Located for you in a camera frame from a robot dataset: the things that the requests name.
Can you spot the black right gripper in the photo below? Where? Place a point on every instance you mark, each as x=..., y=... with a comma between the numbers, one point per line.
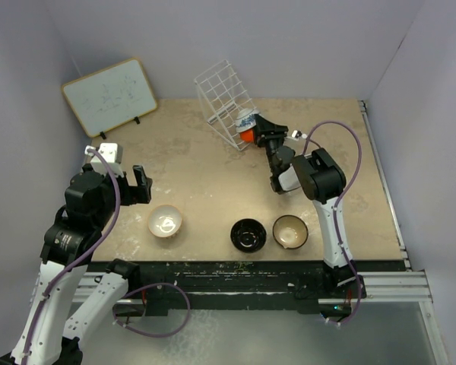
x=267, y=131

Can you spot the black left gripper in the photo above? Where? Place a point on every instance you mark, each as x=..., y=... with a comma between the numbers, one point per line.
x=139, y=193

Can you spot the blue and white bowl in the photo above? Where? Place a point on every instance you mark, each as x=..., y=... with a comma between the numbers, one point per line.
x=245, y=119

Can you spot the white wire dish rack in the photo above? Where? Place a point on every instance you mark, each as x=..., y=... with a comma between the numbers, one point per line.
x=224, y=101

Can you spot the brown patterned bowl cream inside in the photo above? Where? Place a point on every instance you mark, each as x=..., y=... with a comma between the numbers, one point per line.
x=290, y=232

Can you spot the black glossy bowl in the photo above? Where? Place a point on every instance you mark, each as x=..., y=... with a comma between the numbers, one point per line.
x=248, y=235

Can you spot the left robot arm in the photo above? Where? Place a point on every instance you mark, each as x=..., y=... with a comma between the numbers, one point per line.
x=52, y=334

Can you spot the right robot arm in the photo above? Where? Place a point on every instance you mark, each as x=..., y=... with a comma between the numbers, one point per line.
x=323, y=183

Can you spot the white bowl with orange rim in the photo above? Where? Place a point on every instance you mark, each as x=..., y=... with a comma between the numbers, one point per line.
x=165, y=221

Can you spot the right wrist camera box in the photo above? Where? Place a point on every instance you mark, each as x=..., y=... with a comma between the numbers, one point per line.
x=297, y=135

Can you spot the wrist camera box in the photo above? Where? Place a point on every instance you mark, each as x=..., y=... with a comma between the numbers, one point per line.
x=111, y=153
x=297, y=135

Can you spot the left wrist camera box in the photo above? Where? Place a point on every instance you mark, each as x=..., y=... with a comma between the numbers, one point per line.
x=111, y=153

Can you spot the whiteboard with wooden frame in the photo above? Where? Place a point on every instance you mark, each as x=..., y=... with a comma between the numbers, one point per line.
x=111, y=97

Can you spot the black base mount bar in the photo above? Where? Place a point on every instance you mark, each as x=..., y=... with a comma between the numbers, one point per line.
x=243, y=285

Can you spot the aluminium rail frame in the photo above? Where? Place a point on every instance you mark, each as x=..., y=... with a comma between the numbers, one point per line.
x=382, y=254

